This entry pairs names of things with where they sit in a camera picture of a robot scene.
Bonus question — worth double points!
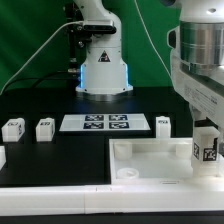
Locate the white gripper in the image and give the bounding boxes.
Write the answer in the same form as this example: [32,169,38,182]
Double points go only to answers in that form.
[167,27,224,128]

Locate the white square tabletop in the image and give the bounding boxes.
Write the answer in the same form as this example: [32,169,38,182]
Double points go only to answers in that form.
[109,138,224,185]

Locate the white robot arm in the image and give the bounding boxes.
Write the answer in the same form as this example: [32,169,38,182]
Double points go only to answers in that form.
[73,0,224,129]

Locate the white marker base plate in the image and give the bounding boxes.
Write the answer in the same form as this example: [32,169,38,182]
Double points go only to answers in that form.
[60,113,150,132]

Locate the white front obstacle rail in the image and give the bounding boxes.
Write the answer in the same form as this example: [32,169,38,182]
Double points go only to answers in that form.
[0,182,224,216]

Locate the white obstacle rail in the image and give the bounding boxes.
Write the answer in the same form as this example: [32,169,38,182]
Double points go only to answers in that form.
[0,146,6,170]
[0,182,224,216]

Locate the black camera on stand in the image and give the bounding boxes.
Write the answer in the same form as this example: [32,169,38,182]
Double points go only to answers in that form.
[83,20,116,34]

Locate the white cable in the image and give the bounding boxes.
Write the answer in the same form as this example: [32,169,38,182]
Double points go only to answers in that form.
[0,0,173,94]

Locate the black cable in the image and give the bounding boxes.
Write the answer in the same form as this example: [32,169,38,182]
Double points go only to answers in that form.
[0,71,78,98]

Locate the white left obstacle rail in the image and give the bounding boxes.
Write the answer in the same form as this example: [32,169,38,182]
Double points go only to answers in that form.
[0,146,6,170]

